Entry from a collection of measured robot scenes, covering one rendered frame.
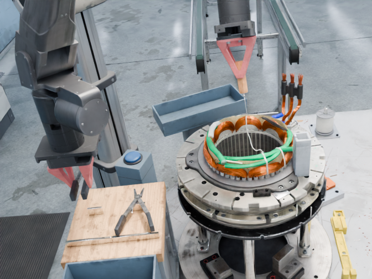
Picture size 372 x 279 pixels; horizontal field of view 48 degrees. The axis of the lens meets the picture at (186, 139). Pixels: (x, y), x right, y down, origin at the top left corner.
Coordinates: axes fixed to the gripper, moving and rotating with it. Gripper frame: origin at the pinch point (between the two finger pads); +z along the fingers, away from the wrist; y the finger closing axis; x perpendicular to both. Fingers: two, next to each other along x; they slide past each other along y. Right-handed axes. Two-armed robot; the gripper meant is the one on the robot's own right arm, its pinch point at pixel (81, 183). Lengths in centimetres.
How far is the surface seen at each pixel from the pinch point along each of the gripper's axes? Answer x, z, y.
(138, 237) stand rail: -4.0, 11.1, 8.8
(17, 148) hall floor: 193, 119, -113
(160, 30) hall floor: 395, 117, -12
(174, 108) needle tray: 48, 15, 15
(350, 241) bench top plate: 14, 40, 57
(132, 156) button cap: 25.5, 13.9, 4.8
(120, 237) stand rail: -3.9, 10.8, 5.4
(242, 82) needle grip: 11.5, -10.7, 31.2
